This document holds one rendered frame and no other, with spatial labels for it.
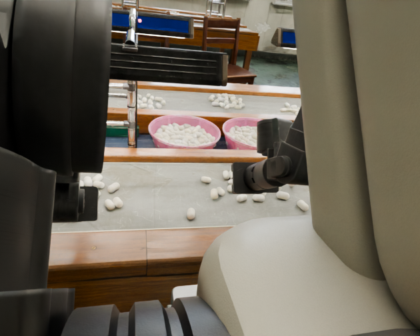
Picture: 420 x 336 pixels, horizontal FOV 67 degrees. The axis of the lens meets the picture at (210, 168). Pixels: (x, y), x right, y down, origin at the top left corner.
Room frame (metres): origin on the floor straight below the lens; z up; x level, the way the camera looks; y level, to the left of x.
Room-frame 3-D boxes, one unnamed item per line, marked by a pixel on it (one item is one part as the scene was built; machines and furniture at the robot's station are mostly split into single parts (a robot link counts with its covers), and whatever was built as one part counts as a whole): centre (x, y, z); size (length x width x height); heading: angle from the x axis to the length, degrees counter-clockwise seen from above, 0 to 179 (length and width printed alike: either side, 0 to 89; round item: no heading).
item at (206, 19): (3.18, -0.03, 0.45); 0.44 x 0.43 x 0.91; 126
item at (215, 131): (1.06, 0.11, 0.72); 0.27 x 0.27 x 0.10
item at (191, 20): (1.26, 0.45, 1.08); 0.62 x 0.08 x 0.07; 105
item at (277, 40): (1.52, -0.49, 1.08); 0.62 x 0.08 x 0.07; 105
